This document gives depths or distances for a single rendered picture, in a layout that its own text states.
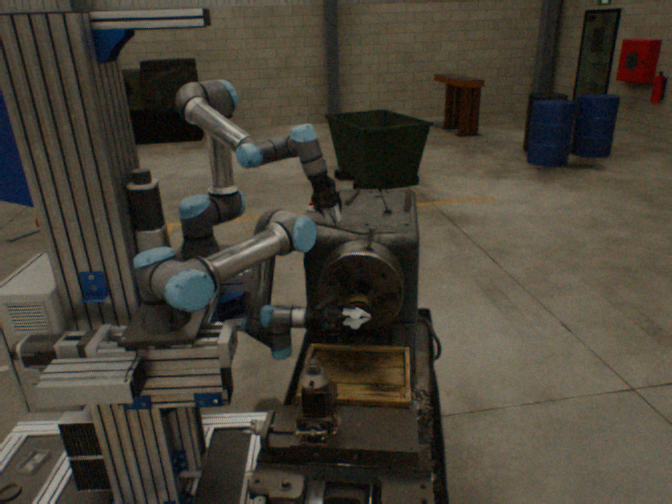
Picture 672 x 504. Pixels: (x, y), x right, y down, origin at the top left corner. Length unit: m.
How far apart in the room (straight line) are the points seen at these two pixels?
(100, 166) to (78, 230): 0.22
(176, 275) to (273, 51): 10.47
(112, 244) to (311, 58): 10.31
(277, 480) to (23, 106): 1.23
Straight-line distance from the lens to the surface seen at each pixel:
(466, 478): 2.74
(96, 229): 1.79
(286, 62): 11.79
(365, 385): 1.77
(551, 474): 2.86
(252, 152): 1.63
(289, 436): 1.49
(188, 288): 1.44
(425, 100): 12.48
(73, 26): 1.66
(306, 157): 1.66
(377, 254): 1.85
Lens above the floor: 1.97
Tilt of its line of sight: 23 degrees down
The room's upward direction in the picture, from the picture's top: 2 degrees counter-clockwise
